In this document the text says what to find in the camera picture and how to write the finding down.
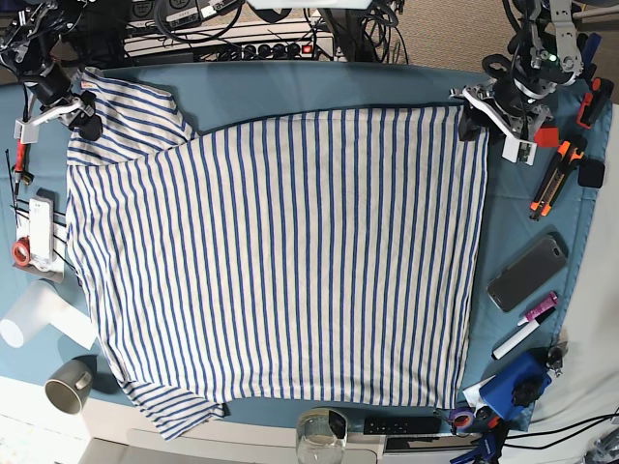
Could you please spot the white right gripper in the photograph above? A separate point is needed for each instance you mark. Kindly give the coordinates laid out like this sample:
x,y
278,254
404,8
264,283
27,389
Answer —
x,y
77,114

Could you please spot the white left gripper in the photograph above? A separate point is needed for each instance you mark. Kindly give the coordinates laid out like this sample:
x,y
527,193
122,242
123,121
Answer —
x,y
519,131

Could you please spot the blue white striped T-shirt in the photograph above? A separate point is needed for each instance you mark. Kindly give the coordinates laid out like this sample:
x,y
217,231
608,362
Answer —
x,y
280,251

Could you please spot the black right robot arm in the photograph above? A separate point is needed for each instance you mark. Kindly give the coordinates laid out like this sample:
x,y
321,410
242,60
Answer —
x,y
26,52

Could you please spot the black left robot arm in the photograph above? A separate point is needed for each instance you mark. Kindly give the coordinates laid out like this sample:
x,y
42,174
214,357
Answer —
x,y
545,55

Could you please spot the white plastic screw box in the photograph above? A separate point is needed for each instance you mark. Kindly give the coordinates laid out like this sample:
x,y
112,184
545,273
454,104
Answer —
x,y
41,230

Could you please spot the blue table cloth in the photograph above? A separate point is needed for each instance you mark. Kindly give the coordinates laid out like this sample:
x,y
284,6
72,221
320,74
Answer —
x,y
309,241

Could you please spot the orange black utility knife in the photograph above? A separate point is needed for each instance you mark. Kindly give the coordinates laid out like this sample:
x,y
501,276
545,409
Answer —
x,y
565,160

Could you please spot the black square box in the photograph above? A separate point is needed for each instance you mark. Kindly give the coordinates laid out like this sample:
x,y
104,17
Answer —
x,y
591,173

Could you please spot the red tape roll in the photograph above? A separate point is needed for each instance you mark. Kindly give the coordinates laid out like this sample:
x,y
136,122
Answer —
x,y
20,252

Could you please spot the black power strip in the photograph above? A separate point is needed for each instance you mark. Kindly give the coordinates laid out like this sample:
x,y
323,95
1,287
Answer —
x,y
233,52

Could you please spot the smartphone in clear case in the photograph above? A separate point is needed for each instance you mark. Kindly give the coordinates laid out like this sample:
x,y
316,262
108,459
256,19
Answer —
x,y
538,264

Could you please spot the translucent white plastic cup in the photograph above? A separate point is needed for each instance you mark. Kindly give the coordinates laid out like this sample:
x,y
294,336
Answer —
x,y
37,307

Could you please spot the pink marker pen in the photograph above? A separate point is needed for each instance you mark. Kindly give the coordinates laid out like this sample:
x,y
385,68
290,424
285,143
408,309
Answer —
x,y
547,303

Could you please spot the grey metal mug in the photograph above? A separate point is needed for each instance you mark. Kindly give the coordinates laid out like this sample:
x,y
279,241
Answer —
x,y
68,388

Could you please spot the white board marker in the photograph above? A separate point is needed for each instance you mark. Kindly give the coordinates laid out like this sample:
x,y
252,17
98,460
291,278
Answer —
x,y
522,333

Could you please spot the blue clamp tool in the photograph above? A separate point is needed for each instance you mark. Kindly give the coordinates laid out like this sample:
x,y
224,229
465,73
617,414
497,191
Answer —
x,y
516,387

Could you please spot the purple tape roll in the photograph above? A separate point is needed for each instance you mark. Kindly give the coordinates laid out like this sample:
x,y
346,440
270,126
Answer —
x,y
461,419

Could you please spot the black remote control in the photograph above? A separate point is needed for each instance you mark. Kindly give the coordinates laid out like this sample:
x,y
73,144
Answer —
x,y
401,425

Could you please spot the clear glass jar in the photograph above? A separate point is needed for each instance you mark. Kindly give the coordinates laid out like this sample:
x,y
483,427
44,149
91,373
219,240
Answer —
x,y
321,435

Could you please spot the red handled screwdriver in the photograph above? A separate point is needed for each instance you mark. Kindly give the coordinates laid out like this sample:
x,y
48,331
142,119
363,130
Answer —
x,y
21,174

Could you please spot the black cable tie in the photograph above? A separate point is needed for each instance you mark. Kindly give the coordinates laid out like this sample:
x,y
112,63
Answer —
x,y
13,185

